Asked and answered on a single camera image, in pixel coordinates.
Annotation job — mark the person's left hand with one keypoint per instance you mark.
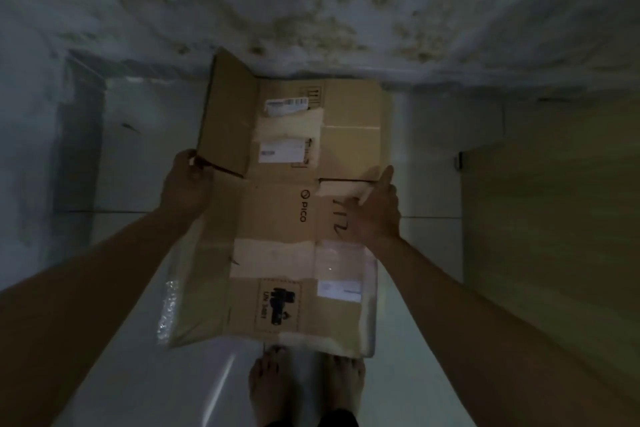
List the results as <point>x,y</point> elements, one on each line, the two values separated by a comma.
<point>186,186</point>

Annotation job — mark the person's right hand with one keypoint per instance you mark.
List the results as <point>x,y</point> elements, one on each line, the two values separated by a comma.
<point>376,214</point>

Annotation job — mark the person's right thumb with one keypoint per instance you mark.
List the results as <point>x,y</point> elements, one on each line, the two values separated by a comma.
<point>384,181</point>

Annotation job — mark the person's left thumb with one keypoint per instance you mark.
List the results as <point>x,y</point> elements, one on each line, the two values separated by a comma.
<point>200,165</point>

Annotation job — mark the brown cardboard box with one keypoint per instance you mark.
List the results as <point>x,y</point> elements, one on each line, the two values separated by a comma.
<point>300,221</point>

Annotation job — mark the person's left forearm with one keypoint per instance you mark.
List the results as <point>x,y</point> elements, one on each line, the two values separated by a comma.
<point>80,306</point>

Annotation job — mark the person's right forearm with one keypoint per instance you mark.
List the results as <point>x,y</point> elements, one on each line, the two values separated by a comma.
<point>500,341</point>

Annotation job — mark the wooden door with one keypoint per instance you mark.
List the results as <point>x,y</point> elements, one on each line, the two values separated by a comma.
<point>552,241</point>

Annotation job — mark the person's right foot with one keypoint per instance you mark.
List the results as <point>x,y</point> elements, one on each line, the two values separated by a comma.
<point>344,384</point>

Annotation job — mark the person's foot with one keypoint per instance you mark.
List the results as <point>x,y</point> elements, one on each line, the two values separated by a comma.
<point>344,384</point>
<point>272,389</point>

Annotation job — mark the person's left foot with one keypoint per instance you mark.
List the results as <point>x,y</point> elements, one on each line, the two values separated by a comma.
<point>272,389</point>

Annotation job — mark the person's dark trouser hem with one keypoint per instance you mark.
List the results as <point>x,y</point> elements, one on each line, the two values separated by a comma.
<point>325,419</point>

